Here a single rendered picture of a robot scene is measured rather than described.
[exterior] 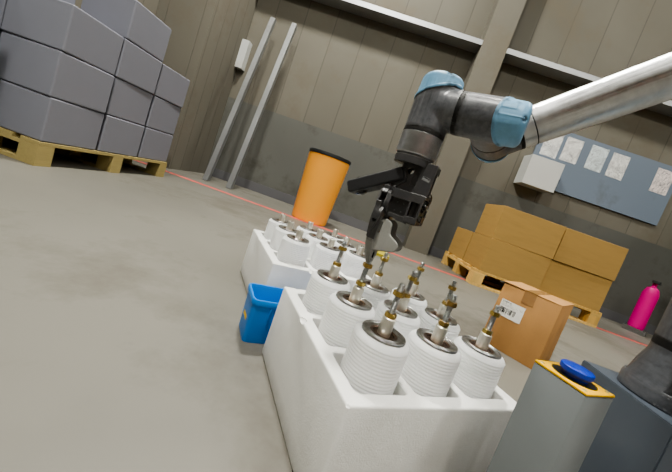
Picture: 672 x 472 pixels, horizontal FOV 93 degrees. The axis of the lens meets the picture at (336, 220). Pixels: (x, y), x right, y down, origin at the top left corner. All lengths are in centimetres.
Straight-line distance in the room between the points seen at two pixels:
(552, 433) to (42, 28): 259
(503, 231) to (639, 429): 273
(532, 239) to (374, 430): 306
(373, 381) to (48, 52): 230
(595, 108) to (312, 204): 274
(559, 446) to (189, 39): 423
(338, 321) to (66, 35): 215
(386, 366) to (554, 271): 323
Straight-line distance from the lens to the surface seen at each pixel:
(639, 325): 523
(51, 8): 251
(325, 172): 319
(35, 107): 245
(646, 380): 74
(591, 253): 380
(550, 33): 528
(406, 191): 57
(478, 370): 69
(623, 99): 75
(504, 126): 58
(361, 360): 53
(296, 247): 98
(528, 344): 167
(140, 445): 64
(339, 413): 51
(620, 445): 74
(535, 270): 354
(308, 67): 468
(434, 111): 60
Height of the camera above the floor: 45
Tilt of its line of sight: 6 degrees down
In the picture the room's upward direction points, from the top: 20 degrees clockwise
